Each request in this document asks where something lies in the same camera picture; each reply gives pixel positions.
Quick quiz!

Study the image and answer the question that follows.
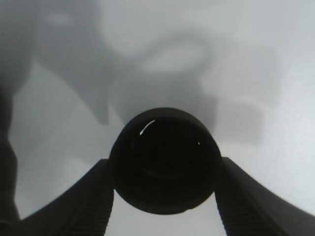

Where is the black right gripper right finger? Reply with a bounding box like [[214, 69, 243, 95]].
[[215, 157, 315, 236]]

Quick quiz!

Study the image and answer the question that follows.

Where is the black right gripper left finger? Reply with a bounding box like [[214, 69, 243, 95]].
[[0, 159, 114, 236]]

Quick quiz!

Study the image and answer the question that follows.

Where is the small black teacup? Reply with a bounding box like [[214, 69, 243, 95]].
[[109, 108, 222, 215]]

